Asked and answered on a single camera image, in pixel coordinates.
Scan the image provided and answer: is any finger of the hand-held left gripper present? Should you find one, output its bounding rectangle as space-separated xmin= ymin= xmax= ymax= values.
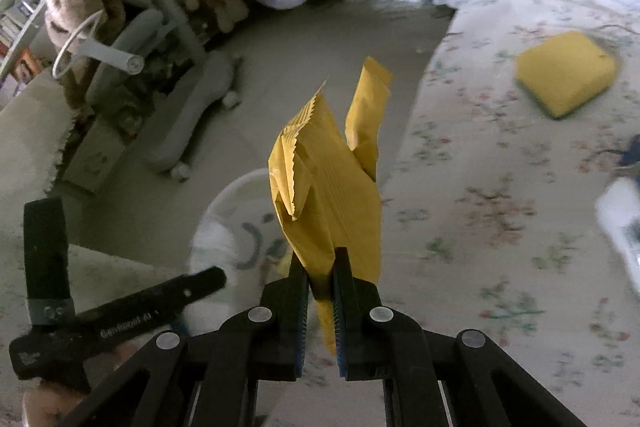
xmin=23 ymin=198 xmax=76 ymax=327
xmin=157 ymin=267 xmax=227 ymax=317

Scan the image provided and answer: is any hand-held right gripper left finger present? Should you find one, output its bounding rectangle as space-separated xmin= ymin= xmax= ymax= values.
xmin=62 ymin=252 xmax=311 ymax=427

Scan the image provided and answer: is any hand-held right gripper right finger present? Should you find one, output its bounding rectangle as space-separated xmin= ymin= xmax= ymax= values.
xmin=332 ymin=247 xmax=588 ymax=427

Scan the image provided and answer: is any white tissue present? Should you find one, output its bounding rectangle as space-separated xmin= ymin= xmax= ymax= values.
xmin=192 ymin=212 xmax=241 ymax=268

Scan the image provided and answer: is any white translucent wastebasket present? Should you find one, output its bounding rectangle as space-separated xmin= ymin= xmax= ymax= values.
xmin=186 ymin=171 xmax=296 ymax=303

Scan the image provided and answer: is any yellow snack wrapper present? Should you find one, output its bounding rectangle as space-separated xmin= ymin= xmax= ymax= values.
xmin=267 ymin=56 xmax=393 ymax=357

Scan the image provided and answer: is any person's left hand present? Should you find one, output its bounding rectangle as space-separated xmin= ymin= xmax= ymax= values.
xmin=21 ymin=382 xmax=88 ymax=427

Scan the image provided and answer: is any beige fringed blanket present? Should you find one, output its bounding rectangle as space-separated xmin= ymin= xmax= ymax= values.
xmin=0 ymin=72 xmax=76 ymax=233

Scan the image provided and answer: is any beige storage box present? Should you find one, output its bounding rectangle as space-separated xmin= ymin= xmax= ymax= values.
xmin=65 ymin=117 xmax=136 ymax=194

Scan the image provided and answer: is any floral bedsheet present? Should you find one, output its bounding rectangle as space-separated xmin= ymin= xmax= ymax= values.
xmin=300 ymin=0 xmax=640 ymax=427

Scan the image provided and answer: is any grey wheeled chair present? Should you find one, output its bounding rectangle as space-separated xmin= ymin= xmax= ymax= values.
xmin=52 ymin=0 xmax=246 ymax=182

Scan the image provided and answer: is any white bookshelf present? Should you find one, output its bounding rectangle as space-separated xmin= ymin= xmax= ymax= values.
xmin=0 ymin=0 xmax=48 ymax=82

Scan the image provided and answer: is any white plastic bottle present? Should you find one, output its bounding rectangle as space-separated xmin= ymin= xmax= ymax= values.
xmin=595 ymin=179 xmax=640 ymax=295

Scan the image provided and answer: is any yellow sponge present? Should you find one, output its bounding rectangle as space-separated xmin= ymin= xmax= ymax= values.
xmin=516 ymin=31 xmax=617 ymax=120

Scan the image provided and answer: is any white ring holder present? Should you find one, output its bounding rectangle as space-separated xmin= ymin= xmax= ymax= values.
xmin=52 ymin=13 xmax=146 ymax=80

